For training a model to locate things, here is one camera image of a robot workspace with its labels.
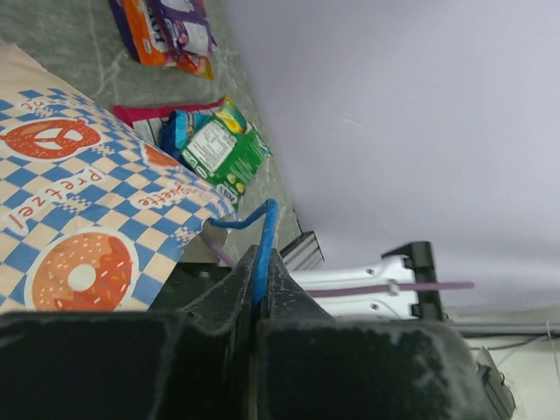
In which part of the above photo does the light blue snack packet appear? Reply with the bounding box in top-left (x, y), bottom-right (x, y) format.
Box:
top-left (158, 110), bottom-right (212, 161)

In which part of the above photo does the checkered blue paper bag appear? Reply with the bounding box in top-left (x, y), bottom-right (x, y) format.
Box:
top-left (1, 44), bottom-right (239, 312)

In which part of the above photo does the purple Fox's berries candy bag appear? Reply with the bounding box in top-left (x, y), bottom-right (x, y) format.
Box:
top-left (108, 0), bottom-right (130, 39)

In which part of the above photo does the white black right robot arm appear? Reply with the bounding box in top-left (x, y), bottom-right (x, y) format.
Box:
top-left (150, 242), bottom-right (447, 320)

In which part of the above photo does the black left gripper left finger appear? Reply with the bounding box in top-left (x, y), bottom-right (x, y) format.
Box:
top-left (1, 248), bottom-right (256, 419)

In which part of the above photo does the orange snack packet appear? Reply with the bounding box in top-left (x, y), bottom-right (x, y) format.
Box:
top-left (122, 1), bottom-right (214, 81)

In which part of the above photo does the pink red snack bag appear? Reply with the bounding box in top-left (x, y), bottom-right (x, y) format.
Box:
top-left (112, 98), bottom-right (223, 145)

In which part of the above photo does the aluminium rail frame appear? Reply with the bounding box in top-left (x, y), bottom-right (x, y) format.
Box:
top-left (280, 231), bottom-right (325, 271)

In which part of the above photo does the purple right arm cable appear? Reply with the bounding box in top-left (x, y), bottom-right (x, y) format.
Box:
top-left (199, 229), bottom-right (476, 299)

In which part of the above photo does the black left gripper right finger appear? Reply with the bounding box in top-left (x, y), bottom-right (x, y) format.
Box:
top-left (256, 247), bottom-right (493, 419)

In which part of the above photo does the green snack packet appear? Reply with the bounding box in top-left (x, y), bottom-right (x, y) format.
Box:
top-left (179, 95), bottom-right (271, 207)

